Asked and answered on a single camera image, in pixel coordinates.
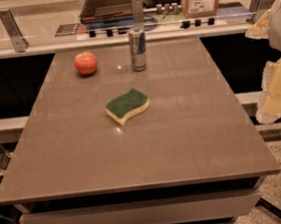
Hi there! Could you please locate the orange grey tool case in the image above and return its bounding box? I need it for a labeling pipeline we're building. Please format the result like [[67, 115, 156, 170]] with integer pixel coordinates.
[[80, 0, 133, 22]]

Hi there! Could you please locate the middle metal glass bracket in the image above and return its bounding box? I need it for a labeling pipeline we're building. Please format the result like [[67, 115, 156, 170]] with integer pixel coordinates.
[[131, 0, 144, 30]]

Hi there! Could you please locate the silver blue energy drink can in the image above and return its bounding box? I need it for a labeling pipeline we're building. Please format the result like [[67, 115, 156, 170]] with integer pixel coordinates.
[[129, 27, 146, 71]]

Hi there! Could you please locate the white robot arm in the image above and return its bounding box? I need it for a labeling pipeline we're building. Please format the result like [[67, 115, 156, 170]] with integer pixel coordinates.
[[245, 0, 281, 124]]

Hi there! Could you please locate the green yellow sponge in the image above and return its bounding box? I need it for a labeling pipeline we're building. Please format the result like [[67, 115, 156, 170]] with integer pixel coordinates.
[[106, 89, 149, 126]]

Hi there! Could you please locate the white drawer cabinet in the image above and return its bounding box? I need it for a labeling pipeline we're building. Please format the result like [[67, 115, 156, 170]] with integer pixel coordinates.
[[22, 188, 261, 224]]

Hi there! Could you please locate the red apple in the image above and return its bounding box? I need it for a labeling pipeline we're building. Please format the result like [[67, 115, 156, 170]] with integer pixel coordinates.
[[73, 52, 98, 76]]

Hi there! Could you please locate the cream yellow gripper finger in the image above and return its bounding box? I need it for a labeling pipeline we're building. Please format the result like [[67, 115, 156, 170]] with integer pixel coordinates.
[[255, 58, 281, 124], [244, 9, 270, 40]]

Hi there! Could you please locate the left metal glass bracket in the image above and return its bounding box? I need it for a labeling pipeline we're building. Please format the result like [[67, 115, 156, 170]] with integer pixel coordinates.
[[0, 9, 29, 53]]

